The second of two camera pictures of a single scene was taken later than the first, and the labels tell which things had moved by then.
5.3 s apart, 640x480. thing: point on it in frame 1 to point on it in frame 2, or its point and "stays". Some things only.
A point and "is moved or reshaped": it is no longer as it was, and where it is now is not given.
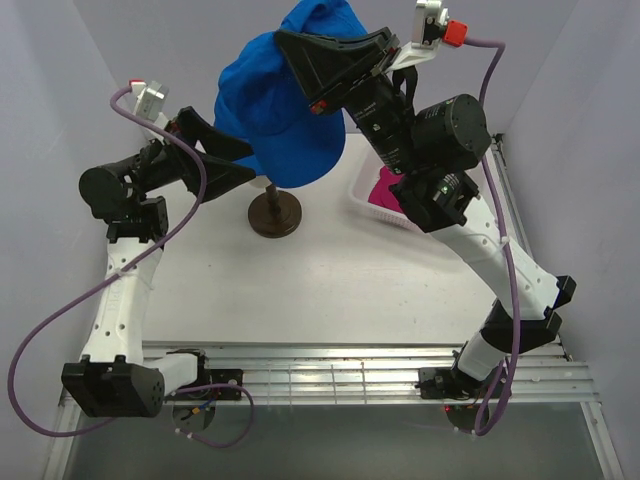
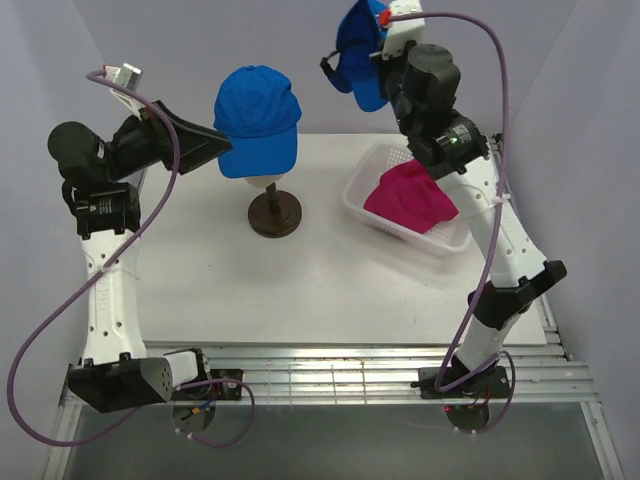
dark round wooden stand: (274, 213) stays
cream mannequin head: (261, 181) stays
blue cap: (262, 100) is moved or reshaped
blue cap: (249, 117) stays
